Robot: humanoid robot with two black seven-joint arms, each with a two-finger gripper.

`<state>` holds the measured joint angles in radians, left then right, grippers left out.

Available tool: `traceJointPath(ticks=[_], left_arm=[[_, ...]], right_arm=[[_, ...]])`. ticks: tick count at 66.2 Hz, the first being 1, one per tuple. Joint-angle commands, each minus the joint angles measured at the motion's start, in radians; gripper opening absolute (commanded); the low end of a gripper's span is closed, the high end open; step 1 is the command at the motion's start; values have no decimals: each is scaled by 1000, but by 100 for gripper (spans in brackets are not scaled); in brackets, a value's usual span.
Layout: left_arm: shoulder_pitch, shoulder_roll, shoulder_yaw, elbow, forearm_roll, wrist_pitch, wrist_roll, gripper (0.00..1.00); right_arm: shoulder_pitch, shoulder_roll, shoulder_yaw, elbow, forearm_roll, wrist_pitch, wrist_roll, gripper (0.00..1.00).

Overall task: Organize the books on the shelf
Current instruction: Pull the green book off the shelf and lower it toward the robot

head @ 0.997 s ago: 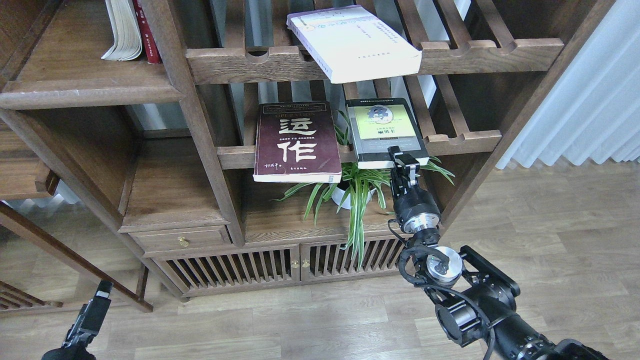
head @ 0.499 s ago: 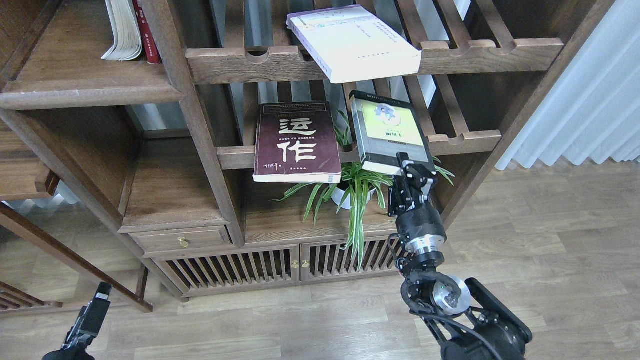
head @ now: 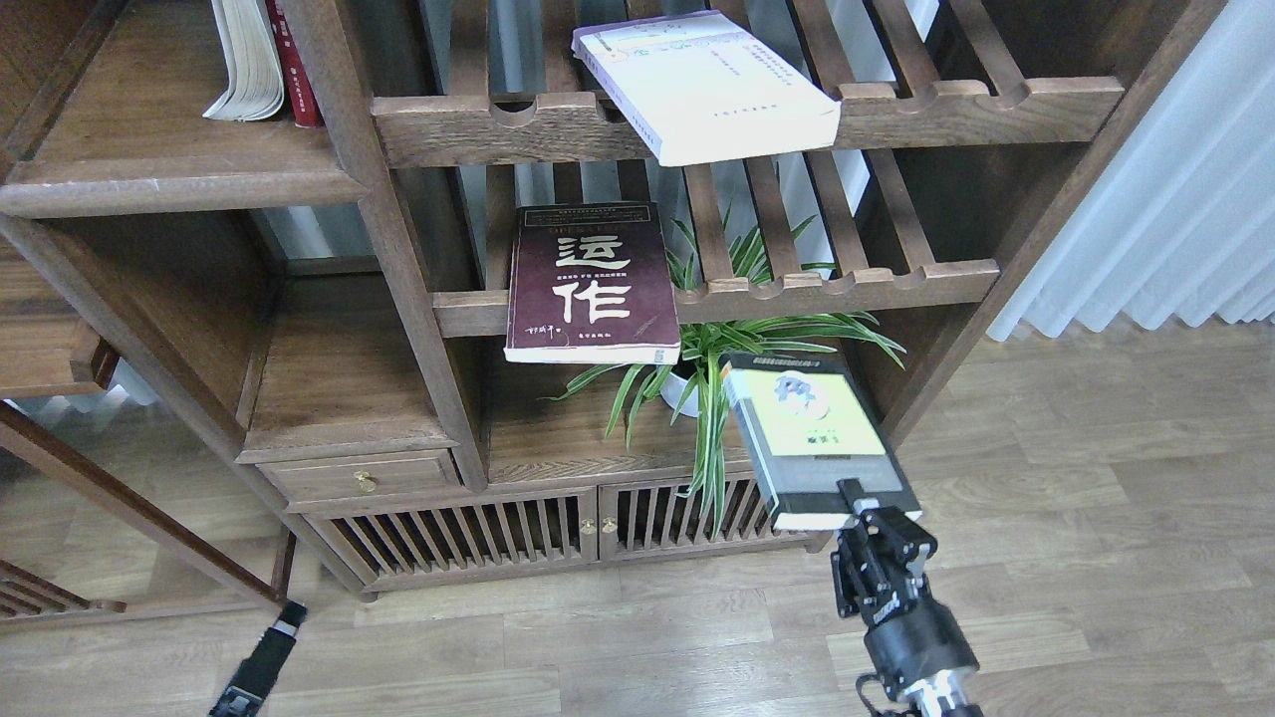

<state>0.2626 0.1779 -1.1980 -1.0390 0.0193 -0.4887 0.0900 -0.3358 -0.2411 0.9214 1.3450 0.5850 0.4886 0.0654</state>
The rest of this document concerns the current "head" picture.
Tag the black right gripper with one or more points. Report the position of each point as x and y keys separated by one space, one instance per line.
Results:
x=918 y=651

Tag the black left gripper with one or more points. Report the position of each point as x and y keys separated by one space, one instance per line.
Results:
x=257 y=675

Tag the white paperback book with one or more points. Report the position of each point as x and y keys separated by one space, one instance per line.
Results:
x=698 y=88

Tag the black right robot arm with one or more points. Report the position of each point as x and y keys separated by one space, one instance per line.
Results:
x=920 y=654

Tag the brass drawer knob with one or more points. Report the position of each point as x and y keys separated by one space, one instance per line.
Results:
x=367 y=483

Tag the green spider plant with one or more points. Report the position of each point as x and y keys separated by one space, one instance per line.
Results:
x=705 y=343

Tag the white plant pot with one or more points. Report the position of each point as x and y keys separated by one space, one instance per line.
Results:
x=680 y=378

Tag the dark red book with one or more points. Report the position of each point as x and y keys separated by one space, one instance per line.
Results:
x=590 y=284

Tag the dark wooden bookshelf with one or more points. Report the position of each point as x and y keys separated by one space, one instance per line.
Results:
x=315 y=302

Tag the white curtain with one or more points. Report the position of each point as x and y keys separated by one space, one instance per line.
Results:
x=1181 y=224

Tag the red spine upright book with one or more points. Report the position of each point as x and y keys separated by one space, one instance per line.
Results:
x=302 y=98

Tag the cream paged upright book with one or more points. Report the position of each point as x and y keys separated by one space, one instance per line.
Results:
x=255 y=88

